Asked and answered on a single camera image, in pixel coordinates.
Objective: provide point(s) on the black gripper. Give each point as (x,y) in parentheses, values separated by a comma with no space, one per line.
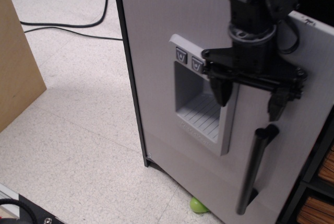
(256,65)

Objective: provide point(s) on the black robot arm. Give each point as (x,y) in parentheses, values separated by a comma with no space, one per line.
(257,20)

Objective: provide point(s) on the dark grey fridge cabinet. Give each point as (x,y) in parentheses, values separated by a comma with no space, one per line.
(313,156)

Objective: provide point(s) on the upper wooden drawer box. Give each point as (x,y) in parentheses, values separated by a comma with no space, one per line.
(326,170)

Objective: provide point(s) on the wooden drawer box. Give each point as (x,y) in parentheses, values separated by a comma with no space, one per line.
(316,211)
(326,170)

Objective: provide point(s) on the light green toy fruit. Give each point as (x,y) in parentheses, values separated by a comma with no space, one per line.
(197,207)

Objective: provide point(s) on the lower wooden drawer box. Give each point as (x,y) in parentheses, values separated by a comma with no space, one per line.
(316,211)

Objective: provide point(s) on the wooden panel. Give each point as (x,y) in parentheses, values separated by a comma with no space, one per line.
(21,80)

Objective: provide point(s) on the black door handle bar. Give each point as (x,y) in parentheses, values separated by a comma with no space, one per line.
(262,138)

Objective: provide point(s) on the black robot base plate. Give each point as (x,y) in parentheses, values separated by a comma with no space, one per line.
(41,214)

